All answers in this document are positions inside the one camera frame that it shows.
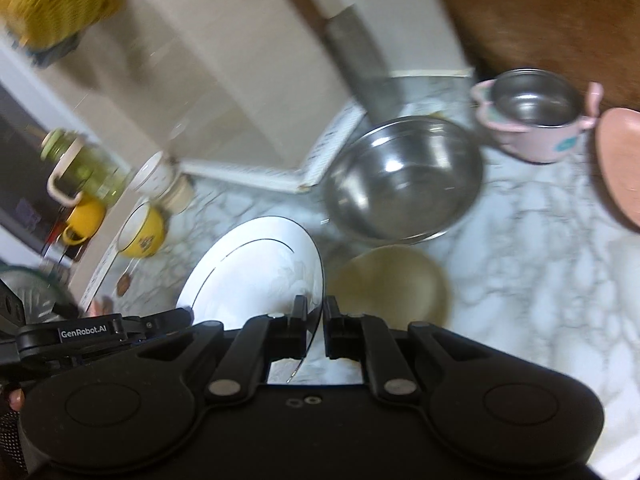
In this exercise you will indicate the large steel bowl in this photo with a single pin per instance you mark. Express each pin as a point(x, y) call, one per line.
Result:
point(405, 180)

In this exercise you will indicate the plain yellow cup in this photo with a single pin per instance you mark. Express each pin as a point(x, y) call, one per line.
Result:
point(85, 220)

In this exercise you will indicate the yellow mesh basket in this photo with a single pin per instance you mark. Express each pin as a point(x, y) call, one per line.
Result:
point(60, 0)

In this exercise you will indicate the beige bowl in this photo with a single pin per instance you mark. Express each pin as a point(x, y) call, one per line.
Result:
point(390, 285)

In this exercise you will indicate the round wooden cutting board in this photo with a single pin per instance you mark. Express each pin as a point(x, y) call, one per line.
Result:
point(550, 15)

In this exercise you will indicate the yellow mug with print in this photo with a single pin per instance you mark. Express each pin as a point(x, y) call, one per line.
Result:
point(142, 232)

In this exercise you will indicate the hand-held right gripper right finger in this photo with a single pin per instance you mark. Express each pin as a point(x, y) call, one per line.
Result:
point(331, 325)

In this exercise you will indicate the person's left hand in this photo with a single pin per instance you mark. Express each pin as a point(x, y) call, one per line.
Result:
point(15, 399)

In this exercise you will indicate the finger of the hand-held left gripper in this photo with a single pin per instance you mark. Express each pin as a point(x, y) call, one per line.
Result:
point(160, 321)

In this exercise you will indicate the pink plate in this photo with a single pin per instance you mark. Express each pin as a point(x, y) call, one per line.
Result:
point(620, 165)

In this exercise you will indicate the white plate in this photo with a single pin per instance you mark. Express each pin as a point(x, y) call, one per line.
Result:
point(250, 275)

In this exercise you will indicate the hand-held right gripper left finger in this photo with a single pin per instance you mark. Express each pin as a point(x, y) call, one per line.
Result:
point(299, 320)

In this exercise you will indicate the green glass jar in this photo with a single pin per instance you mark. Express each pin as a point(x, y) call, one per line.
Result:
point(85, 165)

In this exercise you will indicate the pink bowl with steel inside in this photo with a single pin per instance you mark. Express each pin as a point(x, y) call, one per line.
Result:
point(535, 105)

